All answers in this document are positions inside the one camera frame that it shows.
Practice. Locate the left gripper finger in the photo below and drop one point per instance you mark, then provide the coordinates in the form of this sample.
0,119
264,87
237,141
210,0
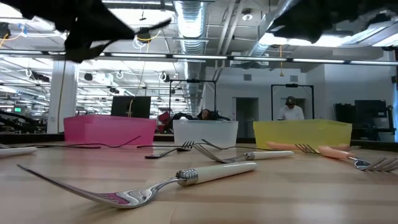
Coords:
155,25
81,53

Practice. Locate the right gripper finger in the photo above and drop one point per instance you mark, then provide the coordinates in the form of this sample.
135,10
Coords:
309,35
284,23

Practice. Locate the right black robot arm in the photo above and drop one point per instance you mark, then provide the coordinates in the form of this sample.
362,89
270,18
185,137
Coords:
382,7

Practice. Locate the round ceiling fixture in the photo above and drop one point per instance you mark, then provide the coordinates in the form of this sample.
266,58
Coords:
247,16

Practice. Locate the white pillar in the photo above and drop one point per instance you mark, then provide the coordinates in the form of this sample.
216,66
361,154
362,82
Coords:
70,99

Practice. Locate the horizontal light bar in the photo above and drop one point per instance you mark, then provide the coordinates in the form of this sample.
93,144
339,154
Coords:
202,57

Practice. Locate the black monitor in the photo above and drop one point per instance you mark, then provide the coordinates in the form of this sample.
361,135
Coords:
121,107

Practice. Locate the person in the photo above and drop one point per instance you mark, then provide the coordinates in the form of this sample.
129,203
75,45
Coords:
205,114
290,113

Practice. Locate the pink plastic bin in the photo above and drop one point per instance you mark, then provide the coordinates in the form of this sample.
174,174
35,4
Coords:
109,130

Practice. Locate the green exit sign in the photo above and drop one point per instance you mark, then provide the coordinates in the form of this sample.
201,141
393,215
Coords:
17,109

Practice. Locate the red chair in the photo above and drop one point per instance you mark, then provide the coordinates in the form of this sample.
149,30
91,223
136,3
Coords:
163,119

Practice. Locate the dark equipment rack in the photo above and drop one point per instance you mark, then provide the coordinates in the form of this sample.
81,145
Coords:
370,109

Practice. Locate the yellow plastic bin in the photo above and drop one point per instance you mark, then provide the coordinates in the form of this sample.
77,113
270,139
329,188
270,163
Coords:
301,133

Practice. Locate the clear plastic bin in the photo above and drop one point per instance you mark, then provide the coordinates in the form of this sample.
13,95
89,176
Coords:
217,132

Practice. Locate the silver ventilation duct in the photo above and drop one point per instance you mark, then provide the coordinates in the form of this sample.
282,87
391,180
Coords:
190,25

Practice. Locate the black rig frame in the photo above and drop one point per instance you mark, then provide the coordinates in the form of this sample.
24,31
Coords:
292,85
192,81

